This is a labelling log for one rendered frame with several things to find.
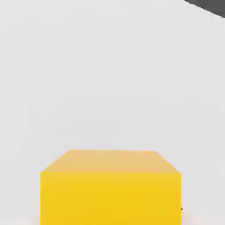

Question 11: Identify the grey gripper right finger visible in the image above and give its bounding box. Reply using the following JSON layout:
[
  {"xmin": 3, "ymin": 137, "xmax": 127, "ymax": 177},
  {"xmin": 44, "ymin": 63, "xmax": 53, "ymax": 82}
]
[{"xmin": 181, "ymin": 207, "xmax": 196, "ymax": 225}]

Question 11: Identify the small yellow cube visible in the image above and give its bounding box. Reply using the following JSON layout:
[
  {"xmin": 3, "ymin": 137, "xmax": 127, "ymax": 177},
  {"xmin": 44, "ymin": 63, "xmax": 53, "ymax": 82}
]
[{"xmin": 40, "ymin": 149, "xmax": 182, "ymax": 225}]

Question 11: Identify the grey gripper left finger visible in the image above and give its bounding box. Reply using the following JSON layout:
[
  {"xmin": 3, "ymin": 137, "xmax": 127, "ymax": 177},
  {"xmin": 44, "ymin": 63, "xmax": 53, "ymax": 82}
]
[{"xmin": 24, "ymin": 216, "xmax": 41, "ymax": 225}]

